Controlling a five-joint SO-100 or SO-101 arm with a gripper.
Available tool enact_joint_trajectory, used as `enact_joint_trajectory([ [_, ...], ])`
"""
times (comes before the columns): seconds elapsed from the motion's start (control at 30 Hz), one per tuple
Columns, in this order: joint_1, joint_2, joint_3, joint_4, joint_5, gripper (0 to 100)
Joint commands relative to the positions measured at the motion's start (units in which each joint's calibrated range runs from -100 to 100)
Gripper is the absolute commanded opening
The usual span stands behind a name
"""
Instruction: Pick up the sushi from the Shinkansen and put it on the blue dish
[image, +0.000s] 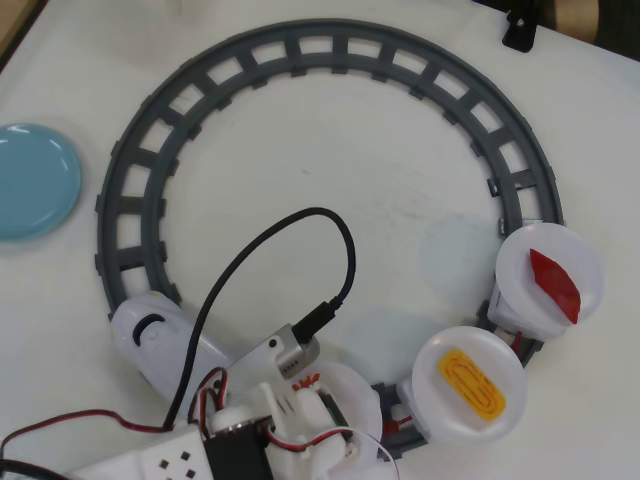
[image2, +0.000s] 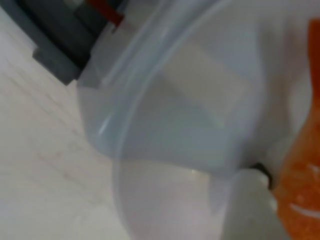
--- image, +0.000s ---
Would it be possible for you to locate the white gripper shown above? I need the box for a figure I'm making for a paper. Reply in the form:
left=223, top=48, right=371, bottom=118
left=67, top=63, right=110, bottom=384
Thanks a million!
left=259, top=382, right=364, bottom=480

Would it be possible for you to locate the white plate for shrimp sushi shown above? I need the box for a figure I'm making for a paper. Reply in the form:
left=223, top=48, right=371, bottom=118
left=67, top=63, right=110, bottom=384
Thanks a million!
left=314, top=362, right=384, bottom=474

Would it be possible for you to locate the white plate under egg sushi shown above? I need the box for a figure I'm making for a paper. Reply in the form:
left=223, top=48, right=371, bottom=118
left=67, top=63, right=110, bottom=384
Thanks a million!
left=410, top=326, right=529, bottom=445

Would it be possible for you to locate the white Shinkansen toy locomotive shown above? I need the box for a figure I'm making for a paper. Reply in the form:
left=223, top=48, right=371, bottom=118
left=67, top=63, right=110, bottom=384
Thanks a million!
left=109, top=293, right=241, bottom=401

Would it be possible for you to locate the yellow egg sushi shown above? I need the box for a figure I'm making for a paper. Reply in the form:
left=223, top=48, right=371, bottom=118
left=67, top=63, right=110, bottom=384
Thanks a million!
left=438, top=351, right=507, bottom=420

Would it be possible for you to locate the white plate under tuna sushi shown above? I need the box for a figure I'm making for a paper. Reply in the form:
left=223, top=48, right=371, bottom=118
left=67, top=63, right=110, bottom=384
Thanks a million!
left=494, top=223, right=605, bottom=337

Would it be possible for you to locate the red tuna sushi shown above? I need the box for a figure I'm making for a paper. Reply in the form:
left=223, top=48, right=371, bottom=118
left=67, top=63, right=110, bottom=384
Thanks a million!
left=528, top=248, right=582, bottom=325

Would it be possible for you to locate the blue round dish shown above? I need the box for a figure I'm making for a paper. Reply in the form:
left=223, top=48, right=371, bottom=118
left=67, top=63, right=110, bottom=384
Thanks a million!
left=0, top=122, right=85, bottom=244

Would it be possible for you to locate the white train wagon carrying egg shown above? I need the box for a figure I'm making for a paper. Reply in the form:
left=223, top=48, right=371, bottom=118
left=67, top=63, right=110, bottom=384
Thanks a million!
left=397, top=379, right=431, bottom=441

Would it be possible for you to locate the white train wagon carrying tuna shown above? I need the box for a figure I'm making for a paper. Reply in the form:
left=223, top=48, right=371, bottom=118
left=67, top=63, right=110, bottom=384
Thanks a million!
left=487, top=284, right=566, bottom=341

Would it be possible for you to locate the silver tape strip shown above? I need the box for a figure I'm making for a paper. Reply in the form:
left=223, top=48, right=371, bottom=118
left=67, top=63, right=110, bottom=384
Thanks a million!
left=496, top=217, right=546, bottom=237

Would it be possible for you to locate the grey circular toy train track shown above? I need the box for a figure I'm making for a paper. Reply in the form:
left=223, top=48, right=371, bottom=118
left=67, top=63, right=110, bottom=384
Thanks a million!
left=93, top=18, right=566, bottom=459

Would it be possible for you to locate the black table clamp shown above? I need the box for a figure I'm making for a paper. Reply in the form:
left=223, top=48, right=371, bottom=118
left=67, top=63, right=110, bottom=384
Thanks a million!
left=502, top=10, right=536, bottom=54

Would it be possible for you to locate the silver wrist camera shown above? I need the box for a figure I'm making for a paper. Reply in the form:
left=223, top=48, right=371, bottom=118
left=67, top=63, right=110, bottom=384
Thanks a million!
left=273, top=323, right=321, bottom=376

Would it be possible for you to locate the black USB camera cable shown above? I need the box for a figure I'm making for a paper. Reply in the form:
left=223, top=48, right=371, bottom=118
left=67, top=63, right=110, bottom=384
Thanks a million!
left=162, top=207, right=357, bottom=431

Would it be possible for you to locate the red arm wire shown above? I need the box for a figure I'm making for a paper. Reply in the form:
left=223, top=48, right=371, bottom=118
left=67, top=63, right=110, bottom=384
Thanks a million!
left=0, top=408, right=169, bottom=451

